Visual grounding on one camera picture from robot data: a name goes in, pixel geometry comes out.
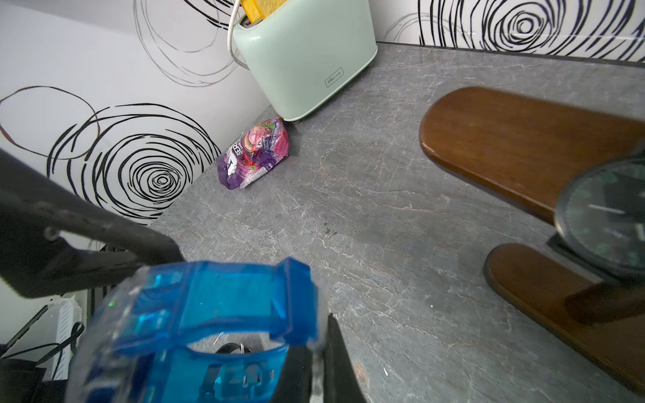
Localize black strap watch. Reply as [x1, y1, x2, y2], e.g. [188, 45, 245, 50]
[548, 148, 644, 325]

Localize pink purple snack bag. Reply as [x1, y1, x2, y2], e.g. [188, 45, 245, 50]
[217, 118, 290, 190]

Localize mint green toaster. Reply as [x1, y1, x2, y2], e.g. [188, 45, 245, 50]
[227, 0, 378, 122]

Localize yellow toast slice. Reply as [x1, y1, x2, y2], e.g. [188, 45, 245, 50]
[240, 0, 287, 24]

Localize wooden watch stand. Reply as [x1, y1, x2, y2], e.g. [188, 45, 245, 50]
[419, 87, 644, 394]

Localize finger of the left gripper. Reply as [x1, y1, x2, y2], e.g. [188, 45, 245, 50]
[1, 152, 184, 298]

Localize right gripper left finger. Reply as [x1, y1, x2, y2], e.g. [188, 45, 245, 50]
[270, 345, 313, 403]

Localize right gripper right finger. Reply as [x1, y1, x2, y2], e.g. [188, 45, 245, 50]
[322, 314, 366, 403]

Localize black round watch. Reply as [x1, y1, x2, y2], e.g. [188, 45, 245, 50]
[217, 343, 252, 354]

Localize white toaster cord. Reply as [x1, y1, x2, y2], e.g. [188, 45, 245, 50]
[226, 0, 250, 71]

